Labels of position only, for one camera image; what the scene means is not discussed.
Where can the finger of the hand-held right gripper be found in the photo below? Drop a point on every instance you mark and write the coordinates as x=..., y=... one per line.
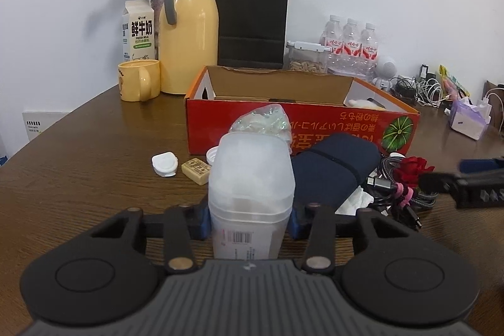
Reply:
x=484, y=164
x=437, y=182

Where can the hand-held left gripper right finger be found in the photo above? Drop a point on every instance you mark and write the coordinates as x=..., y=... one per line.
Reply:
x=292, y=227

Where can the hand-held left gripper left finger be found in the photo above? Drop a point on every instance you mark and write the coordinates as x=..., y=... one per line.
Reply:
x=203, y=227

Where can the red fabric rose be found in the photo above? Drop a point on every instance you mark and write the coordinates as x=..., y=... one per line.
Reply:
x=411, y=168

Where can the translucent plastic container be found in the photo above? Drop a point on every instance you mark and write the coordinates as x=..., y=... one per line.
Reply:
x=252, y=178

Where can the white tissue paper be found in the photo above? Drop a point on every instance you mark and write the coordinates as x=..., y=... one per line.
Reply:
x=354, y=202

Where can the navy fabric pouch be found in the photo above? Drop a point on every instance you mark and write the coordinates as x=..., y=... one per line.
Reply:
x=334, y=170

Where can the white round case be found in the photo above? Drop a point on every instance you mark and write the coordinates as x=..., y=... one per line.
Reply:
x=164, y=164

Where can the red cardboard box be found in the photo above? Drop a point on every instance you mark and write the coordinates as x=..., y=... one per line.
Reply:
x=220, y=123

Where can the clear plastic bag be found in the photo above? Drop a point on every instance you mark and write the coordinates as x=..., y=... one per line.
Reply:
x=264, y=121

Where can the purple tissue pack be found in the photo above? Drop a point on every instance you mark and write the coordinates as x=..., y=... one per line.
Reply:
x=468, y=119

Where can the beige rectangular block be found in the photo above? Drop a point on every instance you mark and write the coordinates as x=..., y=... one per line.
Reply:
x=195, y=170

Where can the colourful snack packet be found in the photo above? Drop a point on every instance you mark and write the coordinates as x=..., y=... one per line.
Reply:
x=453, y=82

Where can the black charger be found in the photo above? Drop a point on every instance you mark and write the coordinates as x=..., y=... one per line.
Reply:
x=424, y=71

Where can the white robot speaker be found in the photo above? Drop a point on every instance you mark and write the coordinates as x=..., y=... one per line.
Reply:
x=388, y=66

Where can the clear water bottle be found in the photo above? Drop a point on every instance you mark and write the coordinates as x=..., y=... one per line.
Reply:
x=369, y=44
x=331, y=37
x=351, y=40

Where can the yellow mug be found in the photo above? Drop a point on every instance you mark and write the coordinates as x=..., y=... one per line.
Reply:
x=132, y=82

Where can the clear nut container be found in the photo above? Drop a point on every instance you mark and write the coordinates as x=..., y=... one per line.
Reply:
x=307, y=64

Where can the yellow thermos jug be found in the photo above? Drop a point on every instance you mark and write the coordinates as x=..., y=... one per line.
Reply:
x=189, y=44

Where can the white milk carton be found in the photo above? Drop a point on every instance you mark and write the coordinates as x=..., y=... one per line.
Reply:
x=138, y=37

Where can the patterned flower vase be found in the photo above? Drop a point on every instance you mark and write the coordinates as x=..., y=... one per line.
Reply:
x=156, y=17

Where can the black paper bag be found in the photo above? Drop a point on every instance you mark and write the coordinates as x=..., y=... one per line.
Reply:
x=252, y=13

